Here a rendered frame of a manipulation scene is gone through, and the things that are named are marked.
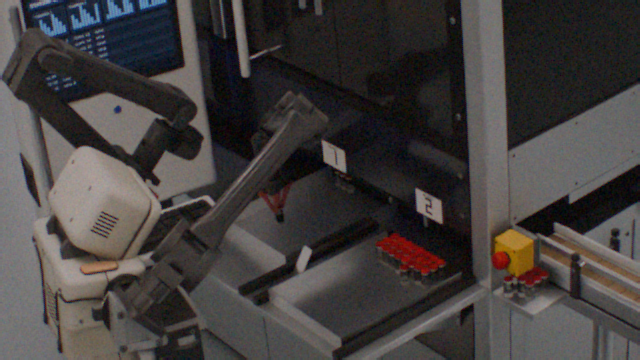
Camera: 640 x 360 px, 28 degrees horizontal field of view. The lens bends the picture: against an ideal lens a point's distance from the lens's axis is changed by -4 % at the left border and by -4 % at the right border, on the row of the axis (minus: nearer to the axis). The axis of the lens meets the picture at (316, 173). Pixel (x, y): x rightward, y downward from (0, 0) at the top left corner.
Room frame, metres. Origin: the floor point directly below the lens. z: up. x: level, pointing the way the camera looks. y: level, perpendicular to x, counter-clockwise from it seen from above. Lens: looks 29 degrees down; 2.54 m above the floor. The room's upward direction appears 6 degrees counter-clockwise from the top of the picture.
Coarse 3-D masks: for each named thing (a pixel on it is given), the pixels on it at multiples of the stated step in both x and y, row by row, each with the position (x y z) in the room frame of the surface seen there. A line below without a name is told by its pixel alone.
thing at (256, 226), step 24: (312, 192) 2.88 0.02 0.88; (336, 192) 2.86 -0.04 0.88; (360, 192) 2.85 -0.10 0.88; (240, 216) 2.78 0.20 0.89; (264, 216) 2.78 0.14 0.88; (288, 216) 2.77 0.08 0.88; (312, 216) 2.76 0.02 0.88; (336, 216) 2.75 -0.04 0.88; (360, 216) 2.74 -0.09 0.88; (384, 216) 2.71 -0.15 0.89; (264, 240) 2.67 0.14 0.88; (288, 240) 2.66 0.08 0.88; (312, 240) 2.65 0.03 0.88
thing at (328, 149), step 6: (324, 144) 2.82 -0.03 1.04; (330, 144) 2.81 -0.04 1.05; (324, 150) 2.83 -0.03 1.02; (330, 150) 2.81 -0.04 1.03; (336, 150) 2.79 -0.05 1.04; (342, 150) 2.77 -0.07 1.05; (324, 156) 2.83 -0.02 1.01; (330, 156) 2.81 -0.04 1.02; (342, 156) 2.77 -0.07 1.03; (330, 162) 2.81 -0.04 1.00; (342, 162) 2.77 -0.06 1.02; (342, 168) 2.77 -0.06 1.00
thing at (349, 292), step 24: (336, 264) 2.52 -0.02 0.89; (360, 264) 2.52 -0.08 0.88; (288, 288) 2.44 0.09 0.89; (312, 288) 2.45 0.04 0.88; (336, 288) 2.44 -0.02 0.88; (360, 288) 2.43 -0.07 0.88; (384, 288) 2.42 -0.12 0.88; (408, 288) 2.41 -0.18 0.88; (432, 288) 2.35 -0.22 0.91; (288, 312) 2.36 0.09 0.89; (312, 312) 2.35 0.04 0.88; (336, 312) 2.34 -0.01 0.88; (360, 312) 2.33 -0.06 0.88; (384, 312) 2.32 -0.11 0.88; (336, 336) 2.21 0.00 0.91
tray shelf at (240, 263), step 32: (384, 224) 2.69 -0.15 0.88; (416, 224) 2.67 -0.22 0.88; (224, 256) 2.62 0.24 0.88; (256, 256) 2.61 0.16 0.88; (448, 256) 2.52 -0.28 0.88; (224, 288) 2.51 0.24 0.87; (480, 288) 2.37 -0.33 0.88; (288, 320) 2.34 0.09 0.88; (416, 320) 2.28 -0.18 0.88; (320, 352) 2.22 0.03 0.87; (384, 352) 2.20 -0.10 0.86
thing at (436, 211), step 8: (416, 192) 2.55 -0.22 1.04; (424, 192) 2.53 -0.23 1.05; (416, 200) 2.55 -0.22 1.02; (424, 200) 2.53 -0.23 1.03; (432, 200) 2.51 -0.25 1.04; (416, 208) 2.55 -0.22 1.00; (424, 208) 2.53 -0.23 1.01; (432, 208) 2.51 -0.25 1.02; (440, 208) 2.49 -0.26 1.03; (432, 216) 2.51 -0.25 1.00; (440, 216) 2.49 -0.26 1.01
